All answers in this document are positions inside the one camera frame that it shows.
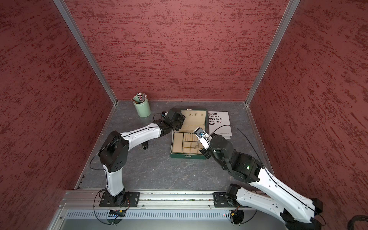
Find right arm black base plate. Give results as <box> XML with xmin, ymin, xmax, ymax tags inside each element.
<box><xmin>213</xmin><ymin>192</ymin><xmax>239</xmax><ymax>208</ymax></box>

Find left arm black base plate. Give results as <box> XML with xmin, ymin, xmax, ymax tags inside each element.
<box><xmin>99</xmin><ymin>192</ymin><xmax>140</xmax><ymax>208</ymax></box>

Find right aluminium corner post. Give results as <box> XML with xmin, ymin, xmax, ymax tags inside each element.
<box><xmin>245</xmin><ymin>0</ymin><xmax>300</xmax><ymax>107</ymax></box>

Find green jewelry box beige lining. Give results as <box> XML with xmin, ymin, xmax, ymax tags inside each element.
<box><xmin>170</xmin><ymin>108</ymin><xmax>209</xmax><ymax>160</ymax></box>

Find white printed paper sheet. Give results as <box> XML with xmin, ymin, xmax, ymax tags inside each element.
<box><xmin>209</xmin><ymin>111</ymin><xmax>232</xmax><ymax>139</ymax></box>

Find mint green pencil cup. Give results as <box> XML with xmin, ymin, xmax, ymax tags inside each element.
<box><xmin>132</xmin><ymin>95</ymin><xmax>151</xmax><ymax>117</ymax></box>

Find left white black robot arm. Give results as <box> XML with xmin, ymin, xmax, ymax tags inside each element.
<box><xmin>97</xmin><ymin>108</ymin><xmax>186</xmax><ymax>198</ymax></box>

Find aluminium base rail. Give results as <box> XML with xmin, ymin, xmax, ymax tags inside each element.
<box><xmin>60</xmin><ymin>189</ymin><xmax>235</xmax><ymax>210</ymax></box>

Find left aluminium corner post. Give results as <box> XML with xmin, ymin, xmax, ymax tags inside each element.
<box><xmin>53</xmin><ymin>0</ymin><xmax>118</xmax><ymax>106</ymax></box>

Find coloured pencils bundle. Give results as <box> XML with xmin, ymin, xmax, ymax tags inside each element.
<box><xmin>137</xmin><ymin>93</ymin><xmax>147</xmax><ymax>103</ymax></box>

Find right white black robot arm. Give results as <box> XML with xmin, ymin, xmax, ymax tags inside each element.
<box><xmin>197</xmin><ymin>132</ymin><xmax>323</xmax><ymax>230</ymax></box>

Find aluminium corner post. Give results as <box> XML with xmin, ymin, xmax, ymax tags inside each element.
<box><xmin>245</xmin><ymin>0</ymin><xmax>300</xmax><ymax>107</ymax></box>
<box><xmin>53</xmin><ymin>0</ymin><xmax>118</xmax><ymax>106</ymax></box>

